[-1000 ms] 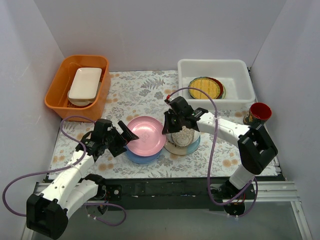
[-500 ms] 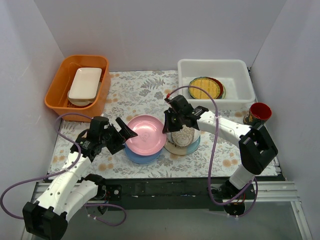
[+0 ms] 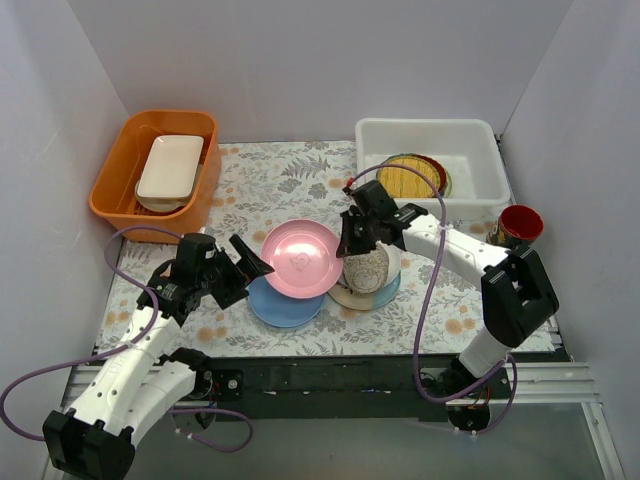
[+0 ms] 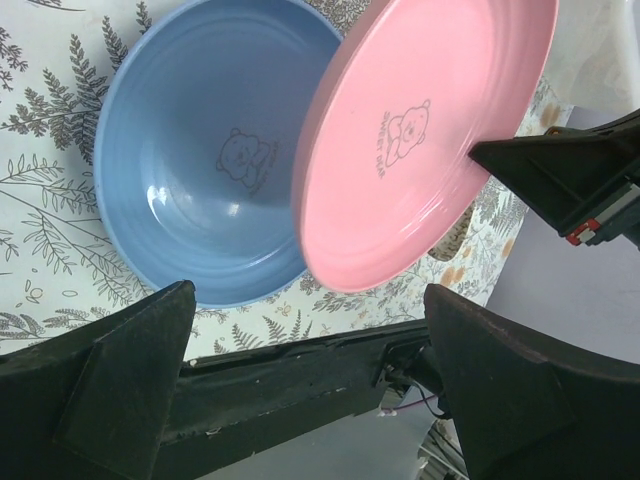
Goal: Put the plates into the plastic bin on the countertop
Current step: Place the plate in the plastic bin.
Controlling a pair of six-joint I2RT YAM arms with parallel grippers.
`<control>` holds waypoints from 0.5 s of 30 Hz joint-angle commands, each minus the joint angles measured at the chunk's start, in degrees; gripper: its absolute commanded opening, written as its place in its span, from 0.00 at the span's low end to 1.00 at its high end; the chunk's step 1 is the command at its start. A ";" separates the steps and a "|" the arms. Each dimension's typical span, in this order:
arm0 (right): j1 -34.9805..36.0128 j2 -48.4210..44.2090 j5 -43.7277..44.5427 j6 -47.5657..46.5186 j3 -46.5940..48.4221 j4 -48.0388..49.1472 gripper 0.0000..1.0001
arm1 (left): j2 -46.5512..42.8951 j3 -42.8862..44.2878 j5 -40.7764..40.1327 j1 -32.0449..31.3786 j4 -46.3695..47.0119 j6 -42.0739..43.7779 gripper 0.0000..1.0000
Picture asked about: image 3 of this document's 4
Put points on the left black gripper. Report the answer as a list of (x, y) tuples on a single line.
[(232, 279)]

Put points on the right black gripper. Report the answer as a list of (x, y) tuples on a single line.
[(357, 230)]

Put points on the light blue plate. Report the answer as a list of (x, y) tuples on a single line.
[(278, 310)]

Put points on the white fluted plate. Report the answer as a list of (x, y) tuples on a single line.
[(394, 259)]

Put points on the pink plate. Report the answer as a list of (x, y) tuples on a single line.
[(302, 253)]

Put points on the red brown round plate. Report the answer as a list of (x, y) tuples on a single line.
[(440, 179)]

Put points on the cream and green plate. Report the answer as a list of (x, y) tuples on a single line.
[(449, 184)]

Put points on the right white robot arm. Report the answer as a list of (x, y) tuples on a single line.
[(516, 292)]

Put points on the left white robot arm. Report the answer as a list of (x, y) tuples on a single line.
[(97, 435)]

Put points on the cream and blue plate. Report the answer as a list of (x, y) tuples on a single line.
[(365, 302)]

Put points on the white rectangular dish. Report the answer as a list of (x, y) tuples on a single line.
[(170, 168)]

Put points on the red and black mug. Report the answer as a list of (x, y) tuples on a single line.
[(517, 225)]

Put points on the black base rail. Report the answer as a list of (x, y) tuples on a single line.
[(341, 387)]

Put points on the aluminium frame rail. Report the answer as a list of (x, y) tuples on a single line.
[(538, 383)]

